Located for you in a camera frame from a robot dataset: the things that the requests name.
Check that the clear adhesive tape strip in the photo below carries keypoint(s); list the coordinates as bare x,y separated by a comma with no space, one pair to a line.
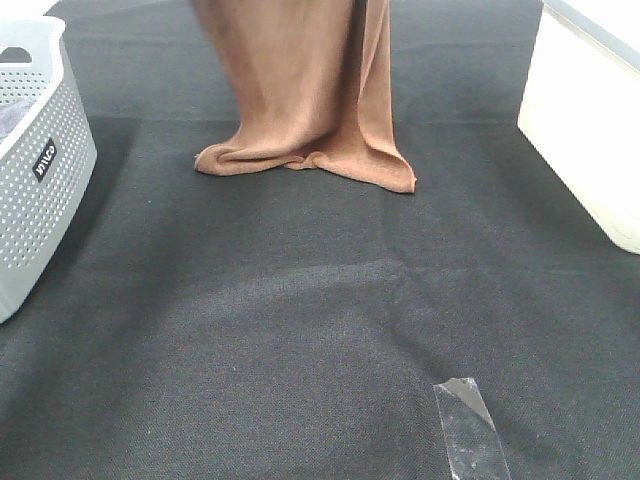
473,446

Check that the black table cloth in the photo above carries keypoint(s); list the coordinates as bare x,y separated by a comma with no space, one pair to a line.
293,324

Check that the brown towel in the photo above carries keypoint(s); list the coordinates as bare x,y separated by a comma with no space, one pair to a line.
312,84

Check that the grey cloth in basket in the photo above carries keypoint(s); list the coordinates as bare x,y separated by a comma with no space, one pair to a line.
11,114

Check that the white plastic storage box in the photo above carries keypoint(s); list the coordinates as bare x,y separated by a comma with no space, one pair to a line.
580,108

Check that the grey perforated laundry basket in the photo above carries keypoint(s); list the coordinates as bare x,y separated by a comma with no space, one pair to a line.
47,159

